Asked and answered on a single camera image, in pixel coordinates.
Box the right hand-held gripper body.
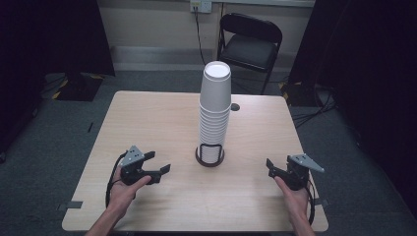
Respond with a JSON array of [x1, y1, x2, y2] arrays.
[[278, 153, 326, 192]]

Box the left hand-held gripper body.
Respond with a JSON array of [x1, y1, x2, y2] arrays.
[[119, 145, 153, 187]]

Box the stack of white paper cups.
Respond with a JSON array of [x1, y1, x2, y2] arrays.
[[198, 60, 232, 164]]

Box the person's right hand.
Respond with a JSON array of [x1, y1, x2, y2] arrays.
[[274, 176, 311, 224]]

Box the person's left hand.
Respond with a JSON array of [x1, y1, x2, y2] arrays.
[[109, 166, 152, 214]]

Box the black yellow-striped stand base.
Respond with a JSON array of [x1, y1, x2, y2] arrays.
[[278, 80, 319, 108], [51, 72, 105, 102]]

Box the black folding chair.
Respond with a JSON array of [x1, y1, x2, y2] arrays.
[[216, 13, 283, 95]]

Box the black curtain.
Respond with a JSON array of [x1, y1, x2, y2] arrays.
[[0, 0, 116, 163], [287, 0, 417, 210]]

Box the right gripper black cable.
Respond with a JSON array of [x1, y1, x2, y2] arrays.
[[304, 178, 317, 226]]

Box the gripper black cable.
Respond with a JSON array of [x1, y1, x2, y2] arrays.
[[104, 151, 128, 208], [304, 178, 317, 226]]

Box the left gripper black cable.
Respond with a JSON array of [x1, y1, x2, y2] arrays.
[[104, 151, 128, 208]]

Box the black floor cables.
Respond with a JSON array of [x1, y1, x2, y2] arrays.
[[290, 84, 339, 130]]

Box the black power cable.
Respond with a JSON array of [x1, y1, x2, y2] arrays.
[[194, 7, 208, 67]]

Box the white wall outlet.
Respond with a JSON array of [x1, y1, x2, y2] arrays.
[[190, 0, 213, 15]]

